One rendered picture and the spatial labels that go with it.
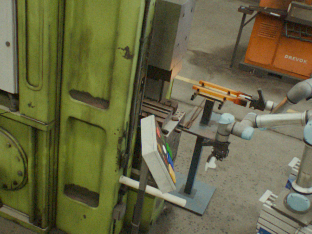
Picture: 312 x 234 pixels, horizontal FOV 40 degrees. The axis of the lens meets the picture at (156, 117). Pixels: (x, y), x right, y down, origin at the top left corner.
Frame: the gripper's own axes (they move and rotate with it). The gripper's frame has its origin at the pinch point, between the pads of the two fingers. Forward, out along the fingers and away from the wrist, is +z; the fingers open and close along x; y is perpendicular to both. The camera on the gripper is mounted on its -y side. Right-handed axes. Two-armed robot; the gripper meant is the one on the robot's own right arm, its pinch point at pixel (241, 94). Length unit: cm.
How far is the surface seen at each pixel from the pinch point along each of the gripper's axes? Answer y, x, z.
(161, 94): 2, -36, 51
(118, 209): 59, -101, 46
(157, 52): -46, -76, 45
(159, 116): 1, -67, 40
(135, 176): 50, -74, 47
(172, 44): -53, -76, 37
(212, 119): 26.4, -3.5, 15.6
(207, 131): 26.4, -24.2, 14.0
